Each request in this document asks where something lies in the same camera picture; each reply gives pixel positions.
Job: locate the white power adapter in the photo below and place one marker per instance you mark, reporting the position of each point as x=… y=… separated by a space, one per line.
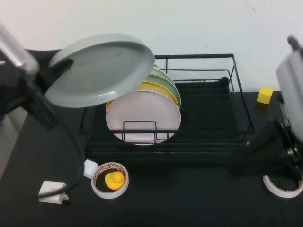
x=47 y=199

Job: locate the white tape roll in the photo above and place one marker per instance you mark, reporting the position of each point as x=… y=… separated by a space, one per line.
x=272 y=190
x=106 y=194

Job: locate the pale green round plate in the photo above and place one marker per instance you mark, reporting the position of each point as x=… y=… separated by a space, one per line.
x=158 y=72

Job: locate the grey-blue round plate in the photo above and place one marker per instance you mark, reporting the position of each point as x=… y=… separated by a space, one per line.
x=101 y=68

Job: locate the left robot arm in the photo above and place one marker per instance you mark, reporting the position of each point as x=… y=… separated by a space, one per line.
x=16 y=52

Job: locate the small white cube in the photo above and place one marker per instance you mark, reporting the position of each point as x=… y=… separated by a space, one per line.
x=89 y=168

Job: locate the yellow rubber duck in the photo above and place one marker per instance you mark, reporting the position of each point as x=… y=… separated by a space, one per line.
x=113 y=180

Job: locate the pink round plate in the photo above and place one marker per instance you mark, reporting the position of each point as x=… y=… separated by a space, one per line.
x=142 y=113

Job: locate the yellow cube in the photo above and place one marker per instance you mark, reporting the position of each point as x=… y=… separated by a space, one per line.
x=264 y=94

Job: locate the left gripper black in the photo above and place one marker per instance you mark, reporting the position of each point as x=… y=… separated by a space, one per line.
x=42 y=106

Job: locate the yellow round plate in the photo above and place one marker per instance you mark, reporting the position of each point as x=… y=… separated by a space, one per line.
x=156 y=88

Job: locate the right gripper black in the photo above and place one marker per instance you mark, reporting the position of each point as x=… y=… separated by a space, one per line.
x=292 y=151

